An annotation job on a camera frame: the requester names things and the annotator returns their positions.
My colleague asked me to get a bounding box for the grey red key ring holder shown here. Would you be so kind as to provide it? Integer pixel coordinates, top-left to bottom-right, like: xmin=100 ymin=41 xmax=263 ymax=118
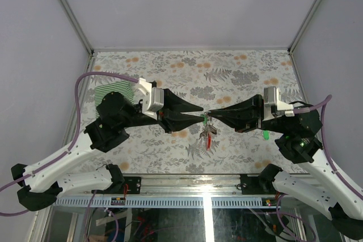
xmin=199 ymin=116 xmax=217 ymax=151

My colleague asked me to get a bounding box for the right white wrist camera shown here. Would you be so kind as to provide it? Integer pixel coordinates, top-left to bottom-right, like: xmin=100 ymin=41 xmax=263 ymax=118
xmin=263 ymin=86 xmax=294 ymax=121

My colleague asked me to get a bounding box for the green striped cloth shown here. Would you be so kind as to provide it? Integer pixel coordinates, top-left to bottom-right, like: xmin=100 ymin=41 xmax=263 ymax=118
xmin=94 ymin=80 xmax=136 ymax=120

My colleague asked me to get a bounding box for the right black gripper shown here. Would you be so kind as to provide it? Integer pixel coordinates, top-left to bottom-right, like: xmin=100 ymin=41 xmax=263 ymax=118
xmin=208 ymin=93 xmax=290 ymax=133

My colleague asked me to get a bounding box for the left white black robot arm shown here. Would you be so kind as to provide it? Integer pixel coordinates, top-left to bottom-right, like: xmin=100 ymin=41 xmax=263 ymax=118
xmin=11 ymin=87 xmax=204 ymax=211

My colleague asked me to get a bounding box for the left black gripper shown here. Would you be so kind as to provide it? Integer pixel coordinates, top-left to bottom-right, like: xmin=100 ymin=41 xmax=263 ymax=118
xmin=121 ymin=89 xmax=206 ymax=134

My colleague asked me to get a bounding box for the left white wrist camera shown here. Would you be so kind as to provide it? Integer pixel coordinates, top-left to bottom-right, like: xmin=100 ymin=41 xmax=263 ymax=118
xmin=136 ymin=78 xmax=164 ymax=120

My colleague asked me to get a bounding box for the aluminium front rail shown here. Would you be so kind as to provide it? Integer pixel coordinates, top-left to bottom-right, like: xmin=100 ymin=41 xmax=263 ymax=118
xmin=55 ymin=174 xmax=276 ymax=210

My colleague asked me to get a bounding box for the green key tag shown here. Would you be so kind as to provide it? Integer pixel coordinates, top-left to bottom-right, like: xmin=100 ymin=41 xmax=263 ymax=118
xmin=263 ymin=130 xmax=269 ymax=141
xmin=200 ymin=114 xmax=208 ymax=125

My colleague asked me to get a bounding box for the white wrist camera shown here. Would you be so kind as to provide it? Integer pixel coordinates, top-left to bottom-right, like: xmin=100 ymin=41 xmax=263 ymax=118
xmin=136 ymin=78 xmax=164 ymax=120
xmin=263 ymin=86 xmax=294 ymax=121

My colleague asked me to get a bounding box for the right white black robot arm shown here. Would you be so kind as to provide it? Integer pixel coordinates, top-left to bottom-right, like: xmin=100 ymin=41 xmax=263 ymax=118
xmin=208 ymin=87 xmax=362 ymax=240

